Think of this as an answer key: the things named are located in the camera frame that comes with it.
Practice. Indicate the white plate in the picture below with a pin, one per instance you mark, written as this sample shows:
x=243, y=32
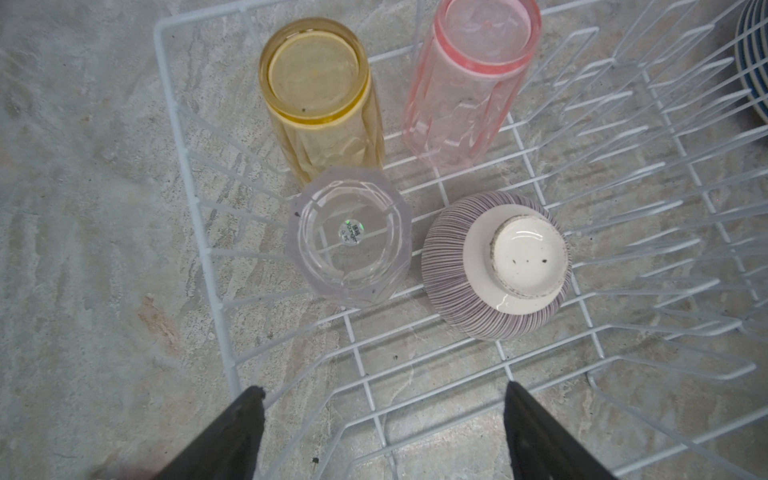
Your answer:
x=751, y=54

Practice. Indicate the clear glass cup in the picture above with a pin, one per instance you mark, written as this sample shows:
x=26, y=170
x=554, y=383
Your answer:
x=349, y=235

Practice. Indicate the pink translucent cup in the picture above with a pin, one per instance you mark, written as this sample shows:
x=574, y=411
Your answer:
x=469, y=70

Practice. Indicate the white wire dish rack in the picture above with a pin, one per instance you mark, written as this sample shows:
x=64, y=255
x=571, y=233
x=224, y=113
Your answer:
x=602, y=241

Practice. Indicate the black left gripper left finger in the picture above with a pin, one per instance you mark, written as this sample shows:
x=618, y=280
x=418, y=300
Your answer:
x=228, y=448

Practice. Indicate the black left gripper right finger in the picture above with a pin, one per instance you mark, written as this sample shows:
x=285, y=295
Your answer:
x=539, y=446

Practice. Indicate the ribbed ceramic bowl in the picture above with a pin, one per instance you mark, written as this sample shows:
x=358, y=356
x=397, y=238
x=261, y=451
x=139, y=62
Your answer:
x=496, y=265

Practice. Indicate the yellow translucent cup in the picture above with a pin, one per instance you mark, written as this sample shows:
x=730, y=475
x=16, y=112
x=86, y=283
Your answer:
x=320, y=94

